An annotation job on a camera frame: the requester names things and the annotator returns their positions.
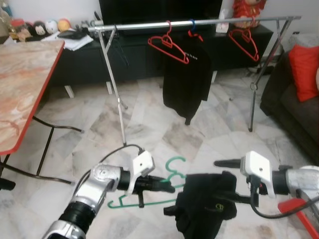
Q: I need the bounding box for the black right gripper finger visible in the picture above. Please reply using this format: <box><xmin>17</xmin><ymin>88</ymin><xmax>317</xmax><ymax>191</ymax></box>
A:
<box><xmin>221</xmin><ymin>192</ymin><xmax>252</xmax><ymax>205</ymax></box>
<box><xmin>214</xmin><ymin>158</ymin><xmax>244</xmax><ymax>169</ymax></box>

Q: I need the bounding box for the green plastic hanger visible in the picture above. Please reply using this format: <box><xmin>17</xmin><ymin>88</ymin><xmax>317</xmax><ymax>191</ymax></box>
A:
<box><xmin>107</xmin><ymin>157</ymin><xmax>187</xmax><ymax>209</ymax></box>

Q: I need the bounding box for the plain black garment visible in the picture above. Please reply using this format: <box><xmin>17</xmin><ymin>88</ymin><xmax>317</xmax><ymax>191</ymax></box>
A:
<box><xmin>163</xmin><ymin>171</ymin><xmax>239</xmax><ymax>239</ymax></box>

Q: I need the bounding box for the salmon pink plastic hanger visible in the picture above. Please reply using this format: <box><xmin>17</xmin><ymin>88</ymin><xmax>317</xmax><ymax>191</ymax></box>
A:
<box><xmin>148</xmin><ymin>21</ymin><xmax>191</xmax><ymax>64</ymax></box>

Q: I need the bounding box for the red plastic hanger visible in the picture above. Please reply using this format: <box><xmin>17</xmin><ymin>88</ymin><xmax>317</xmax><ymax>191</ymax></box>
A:
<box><xmin>228</xmin><ymin>17</ymin><xmax>261</xmax><ymax>63</ymax></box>

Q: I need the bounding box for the red plastic stool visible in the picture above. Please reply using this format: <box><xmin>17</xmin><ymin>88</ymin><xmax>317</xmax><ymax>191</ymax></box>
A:
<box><xmin>277</xmin><ymin>197</ymin><xmax>319</xmax><ymax>239</ymax></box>

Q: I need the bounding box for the dark grey sofa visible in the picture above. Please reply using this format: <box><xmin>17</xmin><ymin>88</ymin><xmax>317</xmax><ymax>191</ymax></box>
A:
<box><xmin>259</xmin><ymin>47</ymin><xmax>319</xmax><ymax>162</ymax></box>

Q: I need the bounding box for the black garment with red trim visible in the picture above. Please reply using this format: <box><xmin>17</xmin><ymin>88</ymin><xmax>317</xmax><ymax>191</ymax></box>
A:
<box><xmin>162</xmin><ymin>31</ymin><xmax>213</xmax><ymax>126</ymax></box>

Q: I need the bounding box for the red cushion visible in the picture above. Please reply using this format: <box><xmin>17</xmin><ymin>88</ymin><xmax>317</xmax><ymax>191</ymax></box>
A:
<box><xmin>288</xmin><ymin>44</ymin><xmax>319</xmax><ymax>103</ymax></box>

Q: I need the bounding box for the black low TV console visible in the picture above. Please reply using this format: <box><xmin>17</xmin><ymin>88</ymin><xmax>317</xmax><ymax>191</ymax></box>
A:
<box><xmin>50</xmin><ymin>22</ymin><xmax>275</xmax><ymax>88</ymax></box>

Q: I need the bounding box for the white pink tissue box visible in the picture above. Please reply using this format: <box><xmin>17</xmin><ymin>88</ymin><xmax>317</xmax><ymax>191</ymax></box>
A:
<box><xmin>215</xmin><ymin>21</ymin><xmax>230</xmax><ymax>34</ymax></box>

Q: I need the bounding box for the red laughing Buddha statue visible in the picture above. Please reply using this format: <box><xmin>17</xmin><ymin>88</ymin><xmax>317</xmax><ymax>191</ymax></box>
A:
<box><xmin>233</xmin><ymin>0</ymin><xmax>267</xmax><ymax>29</ymax></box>

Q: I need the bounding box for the marble top table red edge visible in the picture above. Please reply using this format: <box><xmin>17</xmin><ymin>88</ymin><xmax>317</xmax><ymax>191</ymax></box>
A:
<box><xmin>0</xmin><ymin>39</ymin><xmax>85</xmax><ymax>191</ymax></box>

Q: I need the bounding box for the white paper stack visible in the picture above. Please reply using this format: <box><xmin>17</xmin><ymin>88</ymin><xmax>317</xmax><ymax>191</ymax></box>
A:
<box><xmin>42</xmin><ymin>34</ymin><xmax>95</xmax><ymax>52</ymax></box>

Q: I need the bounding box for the silver metal clothes rack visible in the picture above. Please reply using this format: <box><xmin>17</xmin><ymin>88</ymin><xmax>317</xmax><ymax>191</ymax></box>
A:
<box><xmin>87</xmin><ymin>16</ymin><xmax>302</xmax><ymax>146</ymax></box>

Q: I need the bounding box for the black wallet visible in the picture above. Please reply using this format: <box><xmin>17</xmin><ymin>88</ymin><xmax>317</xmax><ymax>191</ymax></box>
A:
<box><xmin>56</xmin><ymin>30</ymin><xmax>86</xmax><ymax>41</ymax></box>

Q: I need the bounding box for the black flat television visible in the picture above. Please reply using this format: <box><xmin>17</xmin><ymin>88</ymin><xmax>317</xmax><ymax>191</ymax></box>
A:
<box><xmin>99</xmin><ymin>0</ymin><xmax>223</xmax><ymax>24</ymax></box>

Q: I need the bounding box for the orange round plush toy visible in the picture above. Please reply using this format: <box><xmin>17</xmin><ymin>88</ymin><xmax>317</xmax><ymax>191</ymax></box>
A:
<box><xmin>56</xmin><ymin>18</ymin><xmax>72</xmax><ymax>33</ymax></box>

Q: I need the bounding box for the white round plush toy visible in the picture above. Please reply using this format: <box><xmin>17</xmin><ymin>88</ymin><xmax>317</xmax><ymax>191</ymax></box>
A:
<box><xmin>44</xmin><ymin>19</ymin><xmax>58</xmax><ymax>34</ymax></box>

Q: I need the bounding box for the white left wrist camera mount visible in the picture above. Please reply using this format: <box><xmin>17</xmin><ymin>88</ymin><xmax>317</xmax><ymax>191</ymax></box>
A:
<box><xmin>127</xmin><ymin>151</ymin><xmax>155</xmax><ymax>195</ymax></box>

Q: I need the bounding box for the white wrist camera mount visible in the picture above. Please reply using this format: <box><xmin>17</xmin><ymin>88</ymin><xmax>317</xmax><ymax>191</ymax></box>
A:
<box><xmin>127</xmin><ymin>151</ymin><xmax>155</xmax><ymax>195</ymax></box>
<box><xmin>240</xmin><ymin>151</ymin><xmax>273</xmax><ymax>196</ymax></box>

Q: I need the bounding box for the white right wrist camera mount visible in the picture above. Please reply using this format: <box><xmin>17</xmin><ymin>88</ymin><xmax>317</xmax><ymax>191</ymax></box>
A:
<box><xmin>240</xmin><ymin>151</ymin><xmax>273</xmax><ymax>196</ymax></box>

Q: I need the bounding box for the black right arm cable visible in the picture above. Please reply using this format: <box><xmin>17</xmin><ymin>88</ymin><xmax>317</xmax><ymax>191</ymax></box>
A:
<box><xmin>249</xmin><ymin>182</ymin><xmax>319</xmax><ymax>220</ymax></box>

